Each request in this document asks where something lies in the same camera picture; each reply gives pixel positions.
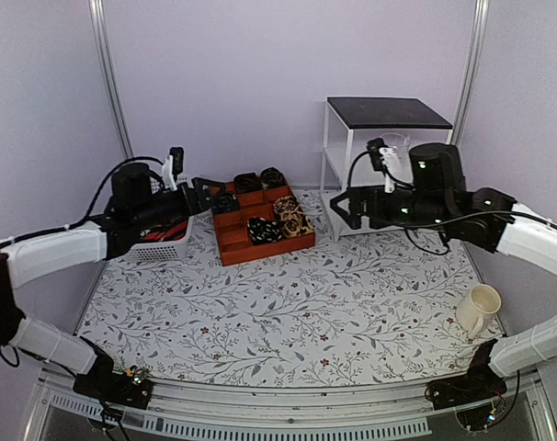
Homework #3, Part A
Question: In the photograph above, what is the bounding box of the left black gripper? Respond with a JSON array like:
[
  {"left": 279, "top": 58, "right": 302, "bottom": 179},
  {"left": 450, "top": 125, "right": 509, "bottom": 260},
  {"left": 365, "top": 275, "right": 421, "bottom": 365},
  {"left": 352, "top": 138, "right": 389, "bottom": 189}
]
[{"left": 133, "top": 176, "right": 227, "bottom": 232}]

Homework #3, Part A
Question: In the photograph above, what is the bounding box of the black white floral tie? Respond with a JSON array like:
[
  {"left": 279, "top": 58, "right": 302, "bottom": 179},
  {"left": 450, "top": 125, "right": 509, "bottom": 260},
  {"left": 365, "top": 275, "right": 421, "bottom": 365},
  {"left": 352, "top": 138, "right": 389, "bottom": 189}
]
[{"left": 247, "top": 217, "right": 284, "bottom": 245}]

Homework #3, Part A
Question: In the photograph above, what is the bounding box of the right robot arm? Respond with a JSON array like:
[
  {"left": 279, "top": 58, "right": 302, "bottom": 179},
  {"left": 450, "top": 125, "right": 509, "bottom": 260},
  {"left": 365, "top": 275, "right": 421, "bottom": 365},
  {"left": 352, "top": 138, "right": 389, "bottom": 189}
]
[{"left": 330, "top": 139, "right": 557, "bottom": 401}]

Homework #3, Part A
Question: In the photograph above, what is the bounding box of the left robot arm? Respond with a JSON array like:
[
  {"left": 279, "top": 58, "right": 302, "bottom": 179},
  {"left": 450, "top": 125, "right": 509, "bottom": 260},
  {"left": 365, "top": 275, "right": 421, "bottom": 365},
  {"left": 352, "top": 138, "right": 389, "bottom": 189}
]
[{"left": 0, "top": 153, "right": 226, "bottom": 399}]

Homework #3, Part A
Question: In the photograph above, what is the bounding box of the rolled black patterned tie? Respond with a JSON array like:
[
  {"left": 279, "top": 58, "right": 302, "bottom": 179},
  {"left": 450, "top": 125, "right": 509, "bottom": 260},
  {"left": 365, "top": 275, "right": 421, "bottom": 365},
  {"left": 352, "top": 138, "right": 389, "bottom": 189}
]
[{"left": 211, "top": 192, "right": 240, "bottom": 215}]

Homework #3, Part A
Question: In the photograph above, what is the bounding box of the rolled dark brown tie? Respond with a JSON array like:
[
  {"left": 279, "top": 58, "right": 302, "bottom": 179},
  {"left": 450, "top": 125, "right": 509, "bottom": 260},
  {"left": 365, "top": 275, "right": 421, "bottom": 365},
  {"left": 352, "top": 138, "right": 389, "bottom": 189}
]
[{"left": 233, "top": 173, "right": 263, "bottom": 194}]

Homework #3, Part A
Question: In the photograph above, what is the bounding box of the red black striped tie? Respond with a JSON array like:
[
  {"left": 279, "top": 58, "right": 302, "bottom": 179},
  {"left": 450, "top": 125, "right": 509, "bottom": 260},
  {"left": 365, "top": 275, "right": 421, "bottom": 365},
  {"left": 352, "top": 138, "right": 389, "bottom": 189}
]
[{"left": 141, "top": 220, "right": 188, "bottom": 243}]

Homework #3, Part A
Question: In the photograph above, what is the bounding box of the red wooden compartment tray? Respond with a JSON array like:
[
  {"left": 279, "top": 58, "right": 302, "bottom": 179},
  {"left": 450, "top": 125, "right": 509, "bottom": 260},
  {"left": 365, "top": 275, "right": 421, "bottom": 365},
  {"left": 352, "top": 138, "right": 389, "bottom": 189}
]
[{"left": 212, "top": 184, "right": 315, "bottom": 266}]

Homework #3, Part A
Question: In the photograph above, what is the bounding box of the rolled beige patterned tie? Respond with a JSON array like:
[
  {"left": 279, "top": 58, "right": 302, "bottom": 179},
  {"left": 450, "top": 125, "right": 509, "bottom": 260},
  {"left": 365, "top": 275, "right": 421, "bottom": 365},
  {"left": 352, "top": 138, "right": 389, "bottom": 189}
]
[{"left": 281, "top": 212, "right": 314, "bottom": 238}]

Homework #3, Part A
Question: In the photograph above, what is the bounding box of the rolled dark olive tie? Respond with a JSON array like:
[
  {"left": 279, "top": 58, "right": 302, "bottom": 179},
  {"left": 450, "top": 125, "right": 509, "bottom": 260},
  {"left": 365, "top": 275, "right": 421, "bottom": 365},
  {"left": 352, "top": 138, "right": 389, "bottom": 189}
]
[{"left": 260, "top": 167, "right": 286, "bottom": 190}]

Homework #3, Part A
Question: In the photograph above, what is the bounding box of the white plastic basket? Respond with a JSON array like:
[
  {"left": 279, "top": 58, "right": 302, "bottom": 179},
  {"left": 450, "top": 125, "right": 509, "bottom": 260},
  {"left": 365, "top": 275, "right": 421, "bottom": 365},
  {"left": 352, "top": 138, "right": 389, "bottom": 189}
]
[{"left": 104, "top": 164, "right": 200, "bottom": 262}]

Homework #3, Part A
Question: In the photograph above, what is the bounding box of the rolled black beige tie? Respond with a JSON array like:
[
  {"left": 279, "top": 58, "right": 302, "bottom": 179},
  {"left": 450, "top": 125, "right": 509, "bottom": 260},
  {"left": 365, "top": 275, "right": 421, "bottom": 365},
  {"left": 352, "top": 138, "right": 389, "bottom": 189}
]
[{"left": 273, "top": 196, "right": 301, "bottom": 217}]

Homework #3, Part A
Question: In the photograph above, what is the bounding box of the floral table mat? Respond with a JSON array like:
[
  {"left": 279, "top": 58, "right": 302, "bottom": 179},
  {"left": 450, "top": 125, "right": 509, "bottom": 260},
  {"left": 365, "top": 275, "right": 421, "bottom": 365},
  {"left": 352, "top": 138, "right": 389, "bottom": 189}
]
[{"left": 78, "top": 190, "right": 503, "bottom": 388}]

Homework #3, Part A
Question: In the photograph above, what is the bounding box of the clear drinking glass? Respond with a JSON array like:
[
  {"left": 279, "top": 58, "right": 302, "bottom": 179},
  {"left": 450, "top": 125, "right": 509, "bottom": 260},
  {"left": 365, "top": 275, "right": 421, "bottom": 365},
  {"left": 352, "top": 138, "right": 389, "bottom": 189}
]
[{"left": 381, "top": 132, "right": 410, "bottom": 163}]

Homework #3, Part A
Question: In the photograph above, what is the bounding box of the white shelf black top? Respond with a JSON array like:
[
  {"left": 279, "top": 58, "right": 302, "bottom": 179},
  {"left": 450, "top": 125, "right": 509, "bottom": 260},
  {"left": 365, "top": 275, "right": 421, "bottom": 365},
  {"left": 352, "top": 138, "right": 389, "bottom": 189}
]
[{"left": 318, "top": 95, "right": 454, "bottom": 243}]

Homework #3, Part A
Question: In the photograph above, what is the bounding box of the cream ceramic mug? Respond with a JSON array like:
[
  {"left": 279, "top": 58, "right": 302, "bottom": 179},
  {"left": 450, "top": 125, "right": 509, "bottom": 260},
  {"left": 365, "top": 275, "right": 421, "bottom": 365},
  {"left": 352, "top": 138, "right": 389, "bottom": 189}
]
[{"left": 456, "top": 284, "right": 502, "bottom": 339}]

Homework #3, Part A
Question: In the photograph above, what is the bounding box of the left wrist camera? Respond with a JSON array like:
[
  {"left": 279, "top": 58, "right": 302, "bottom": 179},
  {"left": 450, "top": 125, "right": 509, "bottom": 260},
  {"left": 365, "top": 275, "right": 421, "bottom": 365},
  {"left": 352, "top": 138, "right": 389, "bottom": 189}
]
[{"left": 161, "top": 147, "right": 185, "bottom": 191}]

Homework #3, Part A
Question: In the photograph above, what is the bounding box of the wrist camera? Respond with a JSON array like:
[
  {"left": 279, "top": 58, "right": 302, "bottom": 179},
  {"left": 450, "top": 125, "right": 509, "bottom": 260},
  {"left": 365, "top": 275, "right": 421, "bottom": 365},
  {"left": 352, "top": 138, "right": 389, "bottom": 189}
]
[
  {"left": 366, "top": 138, "right": 397, "bottom": 194},
  {"left": 161, "top": 147, "right": 185, "bottom": 191}
]

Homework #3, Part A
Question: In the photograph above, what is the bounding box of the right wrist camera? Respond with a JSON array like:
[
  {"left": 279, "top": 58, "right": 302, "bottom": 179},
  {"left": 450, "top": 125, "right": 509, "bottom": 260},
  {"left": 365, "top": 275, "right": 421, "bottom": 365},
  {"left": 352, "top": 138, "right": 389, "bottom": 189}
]
[{"left": 366, "top": 138, "right": 397, "bottom": 194}]

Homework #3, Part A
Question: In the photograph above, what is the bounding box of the right metal frame post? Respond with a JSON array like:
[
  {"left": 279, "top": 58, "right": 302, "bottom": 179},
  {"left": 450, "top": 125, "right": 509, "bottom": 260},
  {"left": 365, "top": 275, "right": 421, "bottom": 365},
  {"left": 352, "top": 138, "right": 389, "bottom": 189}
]
[{"left": 445, "top": 0, "right": 490, "bottom": 147}]

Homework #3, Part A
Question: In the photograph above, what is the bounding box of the metal frame post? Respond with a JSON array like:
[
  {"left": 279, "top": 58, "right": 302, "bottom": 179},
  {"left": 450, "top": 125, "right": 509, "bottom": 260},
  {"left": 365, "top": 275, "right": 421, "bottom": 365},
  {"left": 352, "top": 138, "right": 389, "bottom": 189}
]
[
  {"left": 88, "top": 0, "right": 134, "bottom": 159},
  {"left": 445, "top": 0, "right": 490, "bottom": 147}
]

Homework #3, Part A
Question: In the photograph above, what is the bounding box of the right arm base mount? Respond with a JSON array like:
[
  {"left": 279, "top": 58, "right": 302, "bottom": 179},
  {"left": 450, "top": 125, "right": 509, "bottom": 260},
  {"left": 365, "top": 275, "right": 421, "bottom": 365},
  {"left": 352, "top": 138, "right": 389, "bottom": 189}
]
[{"left": 424, "top": 338, "right": 515, "bottom": 432}]

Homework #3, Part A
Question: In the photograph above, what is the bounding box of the left metal frame post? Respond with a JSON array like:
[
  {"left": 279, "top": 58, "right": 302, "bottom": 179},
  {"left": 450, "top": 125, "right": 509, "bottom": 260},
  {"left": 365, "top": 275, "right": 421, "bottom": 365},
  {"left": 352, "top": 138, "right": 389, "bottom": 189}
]
[{"left": 88, "top": 0, "right": 134, "bottom": 159}]

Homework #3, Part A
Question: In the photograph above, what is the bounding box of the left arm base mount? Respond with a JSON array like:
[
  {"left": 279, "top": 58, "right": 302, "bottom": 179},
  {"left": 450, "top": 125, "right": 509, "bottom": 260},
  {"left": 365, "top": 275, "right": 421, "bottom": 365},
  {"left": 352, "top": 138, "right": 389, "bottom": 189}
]
[{"left": 73, "top": 339, "right": 153, "bottom": 410}]

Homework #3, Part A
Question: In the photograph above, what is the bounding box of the front metal rail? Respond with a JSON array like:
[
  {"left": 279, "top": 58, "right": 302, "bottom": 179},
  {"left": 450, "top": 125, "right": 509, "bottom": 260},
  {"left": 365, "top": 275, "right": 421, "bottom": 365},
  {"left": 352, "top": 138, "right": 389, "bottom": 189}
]
[{"left": 24, "top": 368, "right": 557, "bottom": 440}]

